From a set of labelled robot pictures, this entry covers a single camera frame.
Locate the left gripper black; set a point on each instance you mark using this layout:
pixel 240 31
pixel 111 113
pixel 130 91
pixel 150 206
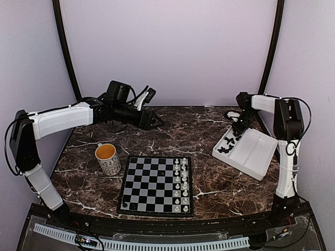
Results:
pixel 146 125

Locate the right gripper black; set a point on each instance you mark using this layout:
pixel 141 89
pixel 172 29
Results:
pixel 239 130

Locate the white plastic tray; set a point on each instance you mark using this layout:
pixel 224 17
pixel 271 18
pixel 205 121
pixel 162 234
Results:
pixel 251 155

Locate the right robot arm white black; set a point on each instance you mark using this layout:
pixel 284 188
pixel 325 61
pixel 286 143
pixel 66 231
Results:
pixel 288 129

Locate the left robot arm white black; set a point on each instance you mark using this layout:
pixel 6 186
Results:
pixel 27 128

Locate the black chess pieces in tray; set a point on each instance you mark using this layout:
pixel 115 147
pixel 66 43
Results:
pixel 230 143

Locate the black silver chess board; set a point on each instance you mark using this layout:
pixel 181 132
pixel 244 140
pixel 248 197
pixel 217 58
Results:
pixel 147 187

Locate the white chess pieces row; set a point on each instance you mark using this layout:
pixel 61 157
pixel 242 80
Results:
pixel 181 190

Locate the patterned mug orange inside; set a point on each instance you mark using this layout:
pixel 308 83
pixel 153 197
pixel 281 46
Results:
pixel 108 159

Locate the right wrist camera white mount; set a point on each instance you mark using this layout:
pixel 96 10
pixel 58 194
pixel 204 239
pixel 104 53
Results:
pixel 232 115

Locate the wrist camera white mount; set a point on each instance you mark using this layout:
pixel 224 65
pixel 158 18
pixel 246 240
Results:
pixel 232 115
pixel 144 97

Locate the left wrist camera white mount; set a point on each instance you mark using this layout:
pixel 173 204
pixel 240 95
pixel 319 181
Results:
pixel 144 97

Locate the black aluminium front rail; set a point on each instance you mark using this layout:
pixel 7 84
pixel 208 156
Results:
pixel 253 224

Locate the white slotted cable duct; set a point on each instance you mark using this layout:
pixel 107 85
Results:
pixel 101 243

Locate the right black frame post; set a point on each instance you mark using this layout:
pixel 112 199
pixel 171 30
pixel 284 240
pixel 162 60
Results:
pixel 272 47

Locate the black frame post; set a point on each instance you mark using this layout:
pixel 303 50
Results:
pixel 272 47
pixel 65 48

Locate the left black frame post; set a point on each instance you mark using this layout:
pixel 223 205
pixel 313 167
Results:
pixel 65 48

